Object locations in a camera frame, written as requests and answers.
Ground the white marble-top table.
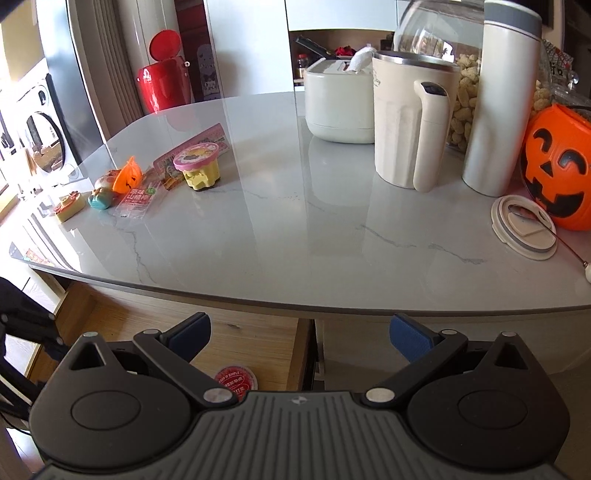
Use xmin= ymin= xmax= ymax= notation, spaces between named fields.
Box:
xmin=8 ymin=90 xmax=591 ymax=376

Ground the teal candy toy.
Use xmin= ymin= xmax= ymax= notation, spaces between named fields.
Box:
xmin=87 ymin=187 xmax=114 ymax=211

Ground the glass snack jar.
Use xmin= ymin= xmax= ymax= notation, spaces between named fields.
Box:
xmin=392 ymin=0 xmax=580 ymax=155

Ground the white tissue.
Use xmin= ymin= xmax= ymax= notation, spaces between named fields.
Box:
xmin=346 ymin=44 xmax=375 ymax=75

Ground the small orange pumpkin toy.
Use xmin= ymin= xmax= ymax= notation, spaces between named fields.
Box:
xmin=112 ymin=156 xmax=145 ymax=195

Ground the red lid cup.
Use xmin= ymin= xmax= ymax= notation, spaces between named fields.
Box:
xmin=213 ymin=364 xmax=259 ymax=402

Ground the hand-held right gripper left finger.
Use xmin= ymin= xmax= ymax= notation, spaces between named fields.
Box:
xmin=67 ymin=312 xmax=239 ymax=409

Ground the orange pumpkin bucket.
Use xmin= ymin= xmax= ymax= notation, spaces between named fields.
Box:
xmin=520 ymin=104 xmax=591 ymax=232

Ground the cream ribbed kettle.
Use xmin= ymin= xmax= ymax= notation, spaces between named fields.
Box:
xmin=372 ymin=51 xmax=462 ymax=193

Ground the cream doll candy toy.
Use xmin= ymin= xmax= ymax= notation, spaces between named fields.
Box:
xmin=94 ymin=170 xmax=123 ymax=193

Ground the thin stick with white tip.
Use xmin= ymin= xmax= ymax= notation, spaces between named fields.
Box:
xmin=551 ymin=228 xmax=591 ymax=283

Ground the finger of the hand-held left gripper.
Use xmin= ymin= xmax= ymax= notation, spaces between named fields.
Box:
xmin=0 ymin=276 xmax=71 ymax=364

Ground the white tissue box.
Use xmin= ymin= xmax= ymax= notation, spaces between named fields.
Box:
xmin=303 ymin=58 xmax=376 ymax=144

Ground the clear packet red label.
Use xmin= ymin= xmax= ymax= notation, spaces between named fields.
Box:
xmin=115 ymin=182 xmax=160 ymax=220

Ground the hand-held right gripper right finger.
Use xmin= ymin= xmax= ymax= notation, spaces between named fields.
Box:
xmin=361 ymin=313 xmax=532 ymax=408

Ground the red pedal trash bin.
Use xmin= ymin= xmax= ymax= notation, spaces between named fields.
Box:
xmin=137 ymin=29 xmax=191 ymax=116

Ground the pink lid yellow cup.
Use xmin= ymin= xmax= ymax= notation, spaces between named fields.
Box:
xmin=172 ymin=141 xmax=223 ymax=191

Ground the white wall cabinet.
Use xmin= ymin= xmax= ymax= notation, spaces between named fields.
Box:
xmin=285 ymin=0 xmax=402 ymax=93

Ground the white washing machine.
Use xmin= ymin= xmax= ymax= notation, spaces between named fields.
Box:
xmin=0 ymin=58 xmax=86 ymax=186

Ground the white thermos bottle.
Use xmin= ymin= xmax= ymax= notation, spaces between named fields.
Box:
xmin=462 ymin=0 xmax=544 ymax=197

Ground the round white jar lid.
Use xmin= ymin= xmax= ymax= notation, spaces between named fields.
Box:
xmin=490 ymin=194 xmax=559 ymax=262

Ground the white table drawer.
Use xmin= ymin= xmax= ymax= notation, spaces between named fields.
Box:
xmin=28 ymin=281 xmax=320 ymax=394

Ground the patterned snack bag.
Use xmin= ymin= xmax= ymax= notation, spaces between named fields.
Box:
xmin=542 ymin=39 xmax=576 ymax=78

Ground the long pink snack packet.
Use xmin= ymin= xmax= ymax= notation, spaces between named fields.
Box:
xmin=152 ymin=122 xmax=232 ymax=190

